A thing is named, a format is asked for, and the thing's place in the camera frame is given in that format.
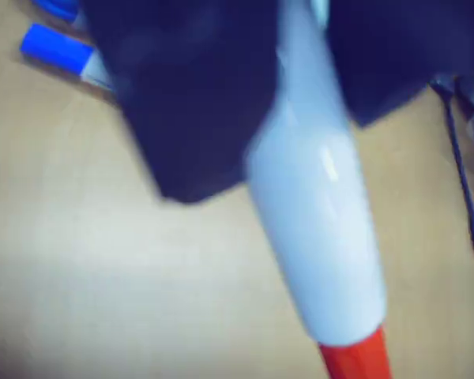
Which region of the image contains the coiled blue USB cable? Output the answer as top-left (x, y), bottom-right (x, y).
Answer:
top-left (31, 0), bottom-right (80, 21)

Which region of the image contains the white pen with red cap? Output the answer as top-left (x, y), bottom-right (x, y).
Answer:
top-left (246, 0), bottom-right (394, 379)

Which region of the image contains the white marker with blue cap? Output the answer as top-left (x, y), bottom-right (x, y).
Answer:
top-left (20, 22), bottom-right (118, 94)

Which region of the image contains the black camera cable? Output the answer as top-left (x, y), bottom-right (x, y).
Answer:
top-left (430, 77), bottom-right (474, 257)

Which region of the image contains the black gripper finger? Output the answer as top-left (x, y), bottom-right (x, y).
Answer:
top-left (325, 0), bottom-right (474, 128)
top-left (78, 0), bottom-right (289, 203)

